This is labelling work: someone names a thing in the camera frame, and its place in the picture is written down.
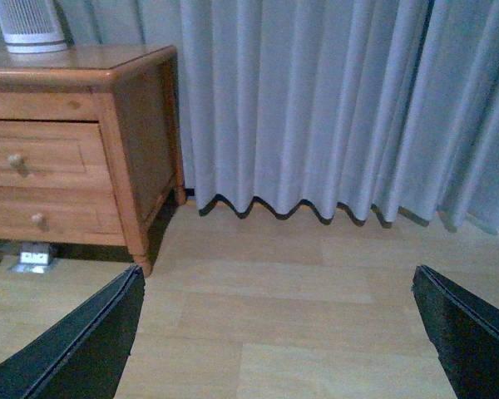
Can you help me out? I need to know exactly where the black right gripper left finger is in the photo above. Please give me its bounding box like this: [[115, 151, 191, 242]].
[[0, 266, 145, 398]]

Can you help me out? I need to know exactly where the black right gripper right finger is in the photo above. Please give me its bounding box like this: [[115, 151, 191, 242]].
[[412, 265, 499, 398]]

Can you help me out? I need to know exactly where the white air purifier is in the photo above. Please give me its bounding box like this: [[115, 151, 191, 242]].
[[0, 0, 67, 54]]

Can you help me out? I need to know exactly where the wooden nightstand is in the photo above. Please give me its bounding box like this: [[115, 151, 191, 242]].
[[0, 45, 185, 274]]

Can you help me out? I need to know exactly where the floor power socket box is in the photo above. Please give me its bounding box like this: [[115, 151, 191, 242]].
[[8, 242, 57, 274]]

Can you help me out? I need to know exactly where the wooden drawer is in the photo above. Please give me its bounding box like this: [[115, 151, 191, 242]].
[[0, 187, 126, 246], [0, 121, 112, 190]]

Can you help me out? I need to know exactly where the grey curtain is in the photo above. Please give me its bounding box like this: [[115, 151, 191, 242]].
[[60, 1, 499, 230]]

